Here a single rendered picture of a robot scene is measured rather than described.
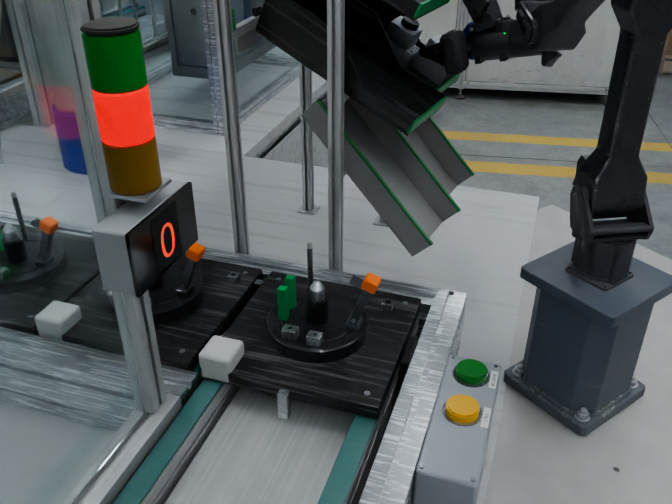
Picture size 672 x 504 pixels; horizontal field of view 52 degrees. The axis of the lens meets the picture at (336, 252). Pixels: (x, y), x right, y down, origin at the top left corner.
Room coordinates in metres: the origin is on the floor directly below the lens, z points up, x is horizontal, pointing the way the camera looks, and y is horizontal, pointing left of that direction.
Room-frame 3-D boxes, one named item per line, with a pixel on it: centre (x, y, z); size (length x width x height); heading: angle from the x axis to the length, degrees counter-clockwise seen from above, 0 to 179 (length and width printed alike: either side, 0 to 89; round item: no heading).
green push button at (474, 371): (0.68, -0.17, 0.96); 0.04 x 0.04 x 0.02
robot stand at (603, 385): (0.76, -0.35, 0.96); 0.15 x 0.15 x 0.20; 36
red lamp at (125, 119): (0.62, 0.20, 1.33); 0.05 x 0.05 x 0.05
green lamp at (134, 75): (0.62, 0.20, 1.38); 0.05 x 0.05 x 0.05
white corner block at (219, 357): (0.70, 0.15, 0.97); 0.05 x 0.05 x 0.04; 72
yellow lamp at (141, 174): (0.62, 0.20, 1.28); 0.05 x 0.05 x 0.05
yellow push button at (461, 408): (0.61, -0.15, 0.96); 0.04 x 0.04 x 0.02
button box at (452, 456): (0.61, -0.15, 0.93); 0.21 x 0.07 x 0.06; 162
